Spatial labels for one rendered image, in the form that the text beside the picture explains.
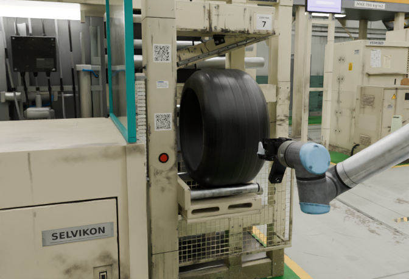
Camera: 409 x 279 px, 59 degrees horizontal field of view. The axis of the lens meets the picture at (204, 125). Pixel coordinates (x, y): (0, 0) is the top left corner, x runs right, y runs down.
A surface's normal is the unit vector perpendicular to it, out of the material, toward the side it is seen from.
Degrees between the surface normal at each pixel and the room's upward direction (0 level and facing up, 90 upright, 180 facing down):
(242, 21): 90
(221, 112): 69
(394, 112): 90
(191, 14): 90
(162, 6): 90
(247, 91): 49
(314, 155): 78
